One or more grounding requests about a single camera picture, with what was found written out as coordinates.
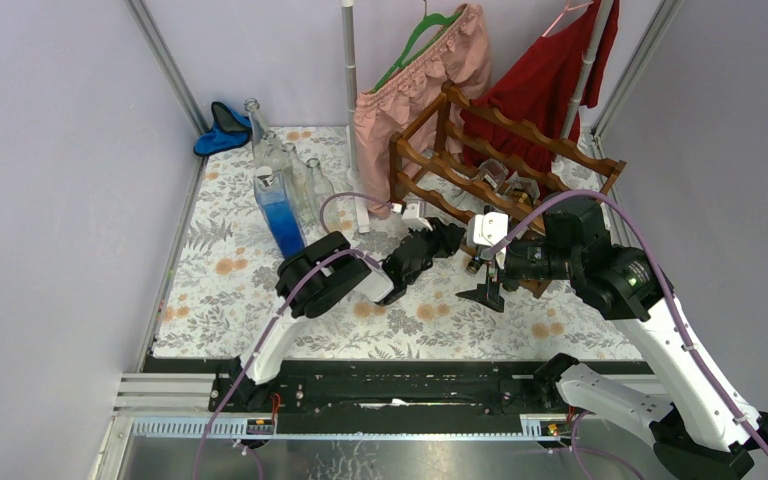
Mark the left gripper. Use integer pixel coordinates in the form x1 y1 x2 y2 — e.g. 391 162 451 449
401 215 459 285

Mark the clear square liquor bottle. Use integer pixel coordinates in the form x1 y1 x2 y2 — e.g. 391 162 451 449
502 175 541 207

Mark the blue glass bottle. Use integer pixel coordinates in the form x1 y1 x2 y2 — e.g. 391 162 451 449
253 166 305 258

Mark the clear liquor bottle gold label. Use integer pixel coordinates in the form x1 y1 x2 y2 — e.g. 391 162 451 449
453 159 510 211

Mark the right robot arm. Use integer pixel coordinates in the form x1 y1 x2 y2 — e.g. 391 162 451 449
465 189 768 479

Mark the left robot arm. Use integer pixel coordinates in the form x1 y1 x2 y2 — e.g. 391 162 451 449
208 218 465 412

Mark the wooden wine rack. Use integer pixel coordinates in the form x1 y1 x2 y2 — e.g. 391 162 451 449
389 80 627 299

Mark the clear glass bottle tall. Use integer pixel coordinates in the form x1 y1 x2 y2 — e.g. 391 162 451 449
245 98 291 172

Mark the white pole base foot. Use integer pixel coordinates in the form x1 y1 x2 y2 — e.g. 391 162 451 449
347 169 371 234

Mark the pink skirt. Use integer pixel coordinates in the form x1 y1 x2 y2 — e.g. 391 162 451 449
354 3 492 199

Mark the red garment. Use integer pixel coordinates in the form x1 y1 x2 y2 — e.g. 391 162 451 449
460 1 601 173

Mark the green clothes hanger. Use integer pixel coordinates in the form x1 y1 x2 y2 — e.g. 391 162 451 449
370 1 462 93

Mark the floral tablecloth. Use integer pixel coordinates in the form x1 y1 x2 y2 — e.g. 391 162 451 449
152 147 639 361

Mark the blue cloth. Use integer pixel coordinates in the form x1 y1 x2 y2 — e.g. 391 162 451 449
193 101 253 157

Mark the pink clothes hanger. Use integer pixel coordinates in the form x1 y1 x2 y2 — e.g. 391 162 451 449
541 0 592 38

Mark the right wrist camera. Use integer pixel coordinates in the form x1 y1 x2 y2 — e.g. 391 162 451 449
465 211 510 265

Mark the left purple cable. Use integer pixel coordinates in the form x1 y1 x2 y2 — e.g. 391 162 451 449
191 192 399 480

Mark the purple cable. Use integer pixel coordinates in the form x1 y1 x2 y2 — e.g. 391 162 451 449
191 192 399 480
486 189 768 480

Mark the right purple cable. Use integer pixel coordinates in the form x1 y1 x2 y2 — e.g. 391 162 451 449
486 189 768 480

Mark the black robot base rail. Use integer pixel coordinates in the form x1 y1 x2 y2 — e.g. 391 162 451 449
208 357 601 437

